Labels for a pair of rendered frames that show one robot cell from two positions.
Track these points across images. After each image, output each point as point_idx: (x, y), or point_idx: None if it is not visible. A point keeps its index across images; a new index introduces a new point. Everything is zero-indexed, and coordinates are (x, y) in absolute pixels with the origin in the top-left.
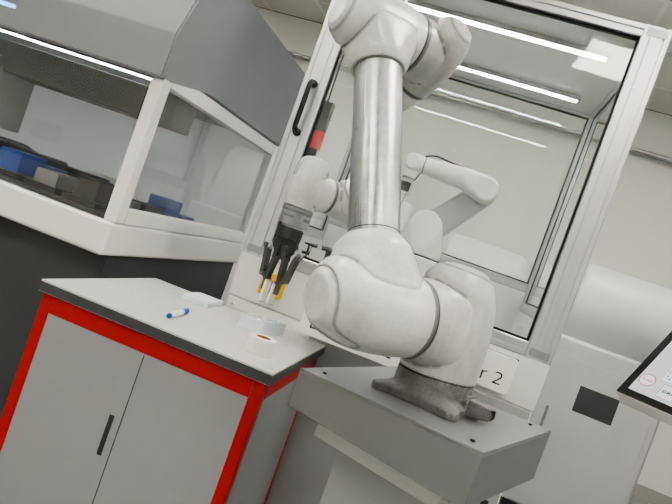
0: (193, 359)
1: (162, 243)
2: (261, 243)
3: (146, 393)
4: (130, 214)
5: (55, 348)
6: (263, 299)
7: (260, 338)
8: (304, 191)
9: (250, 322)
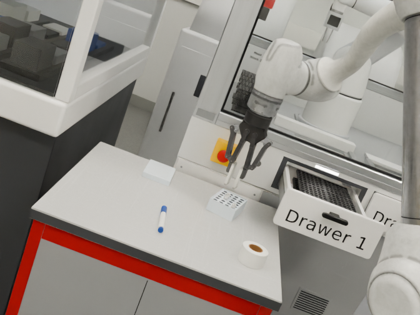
0: (199, 285)
1: (97, 96)
2: (211, 109)
3: (151, 312)
4: (79, 88)
5: (52, 270)
6: (229, 181)
7: (255, 253)
8: (280, 81)
9: (220, 208)
